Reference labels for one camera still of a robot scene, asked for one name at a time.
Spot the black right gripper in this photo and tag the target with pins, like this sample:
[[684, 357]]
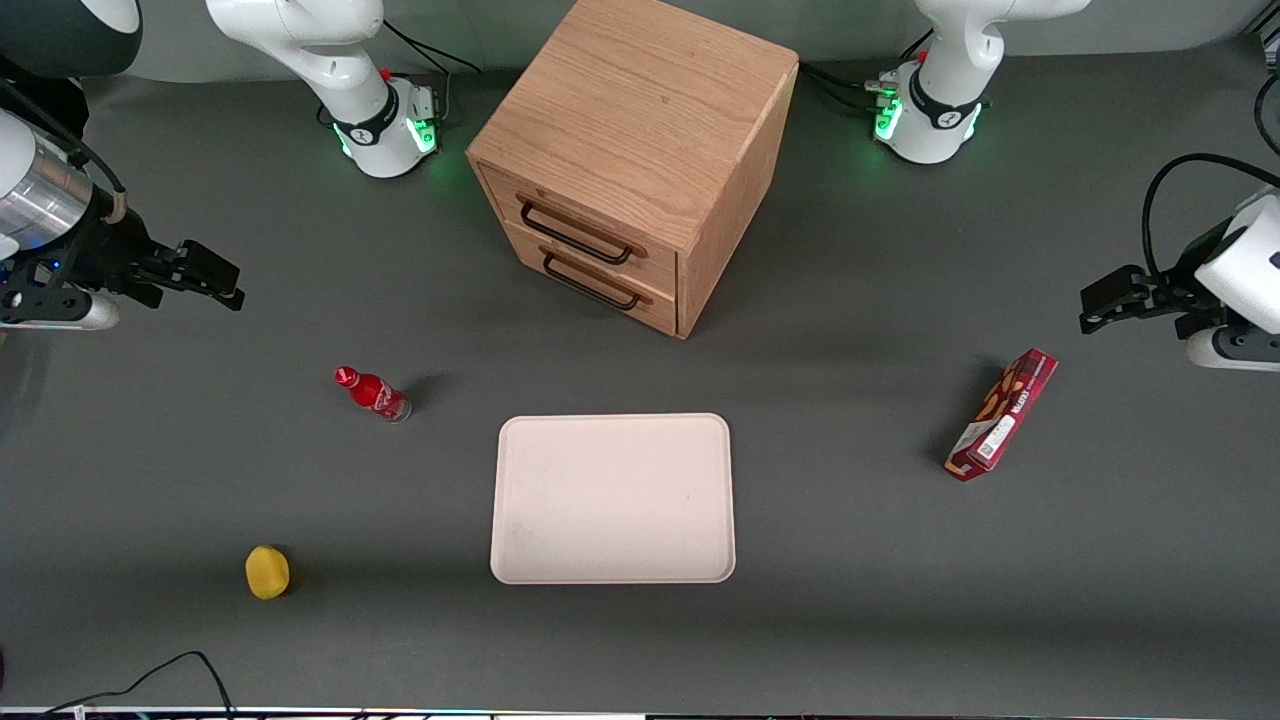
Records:
[[103, 250]]

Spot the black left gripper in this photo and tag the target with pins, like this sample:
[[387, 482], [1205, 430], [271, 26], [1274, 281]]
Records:
[[1172, 293]]

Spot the wooden drawer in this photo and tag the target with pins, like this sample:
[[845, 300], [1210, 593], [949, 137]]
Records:
[[600, 275], [600, 225]]

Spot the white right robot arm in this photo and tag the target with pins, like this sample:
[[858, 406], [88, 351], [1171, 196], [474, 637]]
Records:
[[372, 120]]

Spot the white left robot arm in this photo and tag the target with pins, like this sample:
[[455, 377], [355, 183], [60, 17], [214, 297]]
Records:
[[940, 130]]

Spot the wooden drawer cabinet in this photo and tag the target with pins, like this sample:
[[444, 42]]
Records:
[[640, 110]]

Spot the red snack box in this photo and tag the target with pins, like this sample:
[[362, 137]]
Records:
[[1002, 415]]

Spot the red soda bottle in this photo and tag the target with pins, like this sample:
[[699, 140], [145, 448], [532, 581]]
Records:
[[375, 393]]

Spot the yellow lemon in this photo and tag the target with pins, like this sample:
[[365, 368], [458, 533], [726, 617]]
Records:
[[267, 572]]

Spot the beige plastic tray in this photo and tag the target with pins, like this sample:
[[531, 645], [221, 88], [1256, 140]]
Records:
[[612, 498]]

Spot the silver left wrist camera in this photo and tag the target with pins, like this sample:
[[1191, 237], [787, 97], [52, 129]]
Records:
[[1235, 350]]

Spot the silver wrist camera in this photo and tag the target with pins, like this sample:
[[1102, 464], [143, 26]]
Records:
[[80, 312], [1235, 350]]

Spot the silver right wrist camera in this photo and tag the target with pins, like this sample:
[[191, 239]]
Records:
[[80, 312]]

